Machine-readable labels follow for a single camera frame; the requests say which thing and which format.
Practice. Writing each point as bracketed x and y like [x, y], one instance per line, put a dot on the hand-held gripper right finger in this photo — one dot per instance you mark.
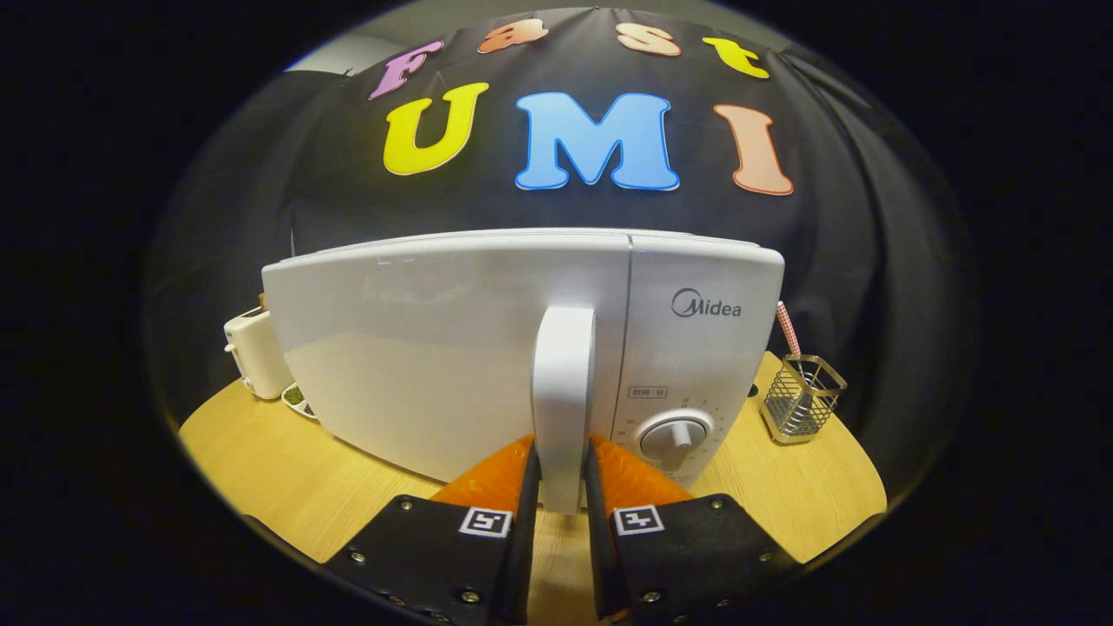
[600, 539]

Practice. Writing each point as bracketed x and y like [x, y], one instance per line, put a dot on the white toaster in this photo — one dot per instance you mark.
[256, 352]

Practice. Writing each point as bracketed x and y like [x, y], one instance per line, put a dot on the pink striped straw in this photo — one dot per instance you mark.
[788, 329]

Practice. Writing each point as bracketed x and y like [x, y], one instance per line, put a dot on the white microwave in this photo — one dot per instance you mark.
[435, 348]

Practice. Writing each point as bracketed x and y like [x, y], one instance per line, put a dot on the white divided snack tray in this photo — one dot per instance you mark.
[297, 398]

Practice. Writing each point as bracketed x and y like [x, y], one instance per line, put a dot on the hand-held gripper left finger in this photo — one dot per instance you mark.
[522, 539]

